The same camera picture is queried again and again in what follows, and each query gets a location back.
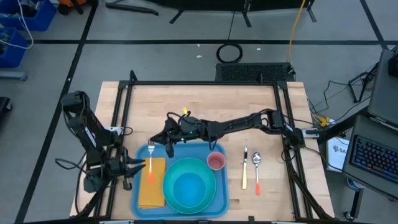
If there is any black floor bar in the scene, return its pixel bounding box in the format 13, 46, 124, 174
104, 2, 159, 16

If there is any black metal table frame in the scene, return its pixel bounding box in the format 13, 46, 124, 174
70, 70, 335, 223

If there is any coiled black cable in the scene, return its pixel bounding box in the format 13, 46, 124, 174
216, 42, 244, 64

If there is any orange napkin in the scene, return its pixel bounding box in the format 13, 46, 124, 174
137, 157, 167, 210

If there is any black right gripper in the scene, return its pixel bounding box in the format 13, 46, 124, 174
150, 116, 203, 158

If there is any pink plastic cup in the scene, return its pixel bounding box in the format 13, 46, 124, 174
206, 151, 226, 171

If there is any black cart leg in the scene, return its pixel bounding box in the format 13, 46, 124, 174
343, 186, 364, 222

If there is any black box device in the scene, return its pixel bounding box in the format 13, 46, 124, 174
387, 53, 398, 78

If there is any black divider panel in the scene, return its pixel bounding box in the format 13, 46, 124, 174
146, 0, 318, 29

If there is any knife with yellow handle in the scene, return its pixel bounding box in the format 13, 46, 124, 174
241, 144, 249, 190

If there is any blue plastic bowl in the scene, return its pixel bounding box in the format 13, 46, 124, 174
172, 171, 208, 207

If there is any yellow cable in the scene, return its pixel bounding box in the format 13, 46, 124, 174
285, 0, 307, 63

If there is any blue plastic tray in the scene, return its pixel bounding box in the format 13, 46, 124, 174
130, 141, 230, 220

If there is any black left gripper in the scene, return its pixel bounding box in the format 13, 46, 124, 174
107, 148, 146, 191

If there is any fork with orange handle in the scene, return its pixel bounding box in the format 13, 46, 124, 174
147, 139, 155, 185

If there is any black perforated computer case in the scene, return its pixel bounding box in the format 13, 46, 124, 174
215, 62, 296, 83

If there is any laptop with lit keyboard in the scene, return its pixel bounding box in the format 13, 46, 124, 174
341, 114, 398, 200

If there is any grey laptop lid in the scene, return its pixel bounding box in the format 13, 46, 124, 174
366, 49, 398, 128

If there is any black caster foot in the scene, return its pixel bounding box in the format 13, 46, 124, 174
0, 96, 13, 114

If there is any blue storage bin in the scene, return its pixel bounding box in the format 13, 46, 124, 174
0, 27, 29, 69
0, 0, 57, 32

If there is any teal plastic plate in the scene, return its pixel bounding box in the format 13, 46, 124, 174
162, 157, 218, 215

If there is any yellow plug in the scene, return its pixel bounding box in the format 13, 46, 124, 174
313, 114, 331, 128

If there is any grey metal bar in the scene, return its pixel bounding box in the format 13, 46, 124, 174
0, 70, 28, 82

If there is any spoon with orange handle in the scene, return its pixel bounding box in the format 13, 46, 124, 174
252, 151, 262, 196

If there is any white printed paper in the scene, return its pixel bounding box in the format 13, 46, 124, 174
325, 136, 351, 172

